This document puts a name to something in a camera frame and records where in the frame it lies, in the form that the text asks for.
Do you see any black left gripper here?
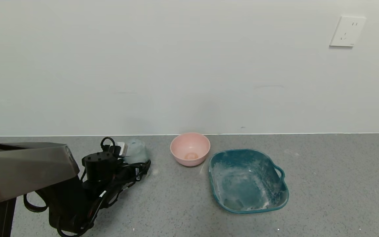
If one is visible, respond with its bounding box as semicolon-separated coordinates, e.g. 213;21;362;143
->
121;159;151;182

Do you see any clear floury glass cup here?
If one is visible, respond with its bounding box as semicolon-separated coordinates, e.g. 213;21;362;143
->
123;139;149;164

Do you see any pink plastic bowl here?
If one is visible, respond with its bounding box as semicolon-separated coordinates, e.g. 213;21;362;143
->
170;132;211;167

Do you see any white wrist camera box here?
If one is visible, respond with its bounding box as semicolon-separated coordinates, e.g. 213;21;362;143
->
115;142;130;156

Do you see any black camera cable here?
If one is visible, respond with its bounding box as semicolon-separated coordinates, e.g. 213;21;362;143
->
100;137;117;155

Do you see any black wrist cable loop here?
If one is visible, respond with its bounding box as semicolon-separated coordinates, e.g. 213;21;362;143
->
56;197;95;237

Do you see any teal plastic tray with handle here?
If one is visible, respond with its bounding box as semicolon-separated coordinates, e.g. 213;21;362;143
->
209;149;289;214

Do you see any thin black cable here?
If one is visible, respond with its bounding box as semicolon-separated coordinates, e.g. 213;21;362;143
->
23;192;49;213

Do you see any white wall socket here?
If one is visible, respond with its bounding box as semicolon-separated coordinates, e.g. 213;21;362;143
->
329;16;366;47

